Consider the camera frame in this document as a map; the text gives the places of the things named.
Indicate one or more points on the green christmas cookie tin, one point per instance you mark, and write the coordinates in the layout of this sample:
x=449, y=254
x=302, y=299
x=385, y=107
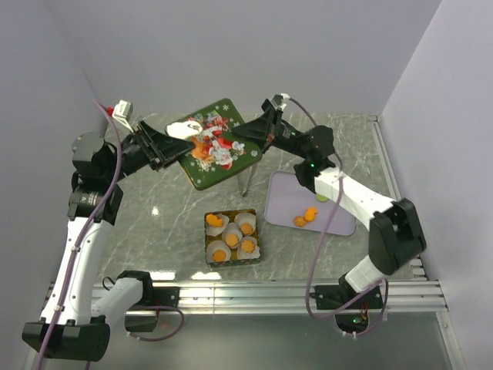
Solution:
x=234, y=261

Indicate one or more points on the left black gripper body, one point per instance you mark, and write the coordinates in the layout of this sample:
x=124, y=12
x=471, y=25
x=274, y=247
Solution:
x=136, y=154

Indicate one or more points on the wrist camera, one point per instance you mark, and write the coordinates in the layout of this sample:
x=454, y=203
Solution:
x=280, y=101
x=121, y=114

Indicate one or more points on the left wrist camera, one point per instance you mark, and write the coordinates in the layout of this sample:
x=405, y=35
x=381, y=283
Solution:
x=121, y=114

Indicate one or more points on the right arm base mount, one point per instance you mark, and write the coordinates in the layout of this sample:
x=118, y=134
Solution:
x=355, y=315

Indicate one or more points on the gold tin lid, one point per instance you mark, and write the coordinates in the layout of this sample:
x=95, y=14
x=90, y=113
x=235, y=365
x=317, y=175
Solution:
x=217, y=154

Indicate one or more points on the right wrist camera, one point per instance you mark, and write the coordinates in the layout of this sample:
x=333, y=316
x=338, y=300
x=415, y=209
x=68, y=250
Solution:
x=280, y=101

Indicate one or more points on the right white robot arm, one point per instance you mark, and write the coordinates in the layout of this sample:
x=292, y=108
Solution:
x=395, y=232

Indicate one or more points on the metal tongs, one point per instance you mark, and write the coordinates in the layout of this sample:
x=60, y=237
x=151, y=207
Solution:
x=244, y=180

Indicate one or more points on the white paper cup back-left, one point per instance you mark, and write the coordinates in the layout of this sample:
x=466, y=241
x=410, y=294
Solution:
x=215, y=231

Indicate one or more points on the lilac plastic tray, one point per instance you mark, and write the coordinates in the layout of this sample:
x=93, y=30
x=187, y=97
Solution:
x=287, y=199

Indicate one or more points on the white paper cup back-right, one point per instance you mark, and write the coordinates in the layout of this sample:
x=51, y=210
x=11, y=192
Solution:
x=245, y=217

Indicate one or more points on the aluminium rail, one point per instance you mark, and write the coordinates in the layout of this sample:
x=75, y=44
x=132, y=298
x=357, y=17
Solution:
x=287, y=297

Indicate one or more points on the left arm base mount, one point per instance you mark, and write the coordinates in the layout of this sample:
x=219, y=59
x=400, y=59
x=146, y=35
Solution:
x=141, y=318

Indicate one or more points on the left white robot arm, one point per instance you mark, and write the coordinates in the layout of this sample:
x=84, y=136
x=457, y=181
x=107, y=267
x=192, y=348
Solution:
x=72, y=326

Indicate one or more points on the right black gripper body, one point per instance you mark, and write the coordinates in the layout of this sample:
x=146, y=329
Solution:
x=282, y=136

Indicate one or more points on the white paper cup centre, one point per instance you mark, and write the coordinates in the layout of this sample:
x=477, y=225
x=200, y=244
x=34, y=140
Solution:
x=232, y=228

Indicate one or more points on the flower shaped cookie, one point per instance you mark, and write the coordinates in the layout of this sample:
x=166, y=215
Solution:
x=248, y=246

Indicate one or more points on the white paper cup front-left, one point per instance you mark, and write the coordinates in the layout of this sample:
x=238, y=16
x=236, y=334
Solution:
x=217, y=245

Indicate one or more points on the white paper cup front-right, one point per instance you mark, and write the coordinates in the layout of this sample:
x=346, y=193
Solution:
x=241, y=255

